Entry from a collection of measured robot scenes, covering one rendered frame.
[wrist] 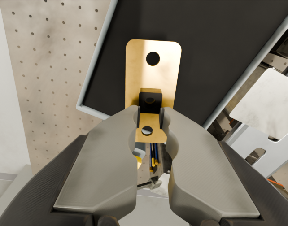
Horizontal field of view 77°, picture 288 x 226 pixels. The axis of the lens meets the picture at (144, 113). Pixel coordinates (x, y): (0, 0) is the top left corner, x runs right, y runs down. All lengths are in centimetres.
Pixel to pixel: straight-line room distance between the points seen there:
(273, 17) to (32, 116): 82
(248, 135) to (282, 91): 20
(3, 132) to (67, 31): 154
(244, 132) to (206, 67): 30
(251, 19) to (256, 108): 14
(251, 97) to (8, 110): 182
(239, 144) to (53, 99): 65
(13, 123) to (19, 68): 121
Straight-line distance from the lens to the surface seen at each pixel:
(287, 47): 40
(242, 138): 47
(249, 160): 76
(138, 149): 25
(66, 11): 67
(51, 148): 94
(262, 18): 20
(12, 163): 233
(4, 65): 172
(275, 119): 32
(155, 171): 45
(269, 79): 28
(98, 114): 20
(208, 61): 19
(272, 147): 53
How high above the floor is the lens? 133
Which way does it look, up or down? 60 degrees down
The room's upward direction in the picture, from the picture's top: 180 degrees counter-clockwise
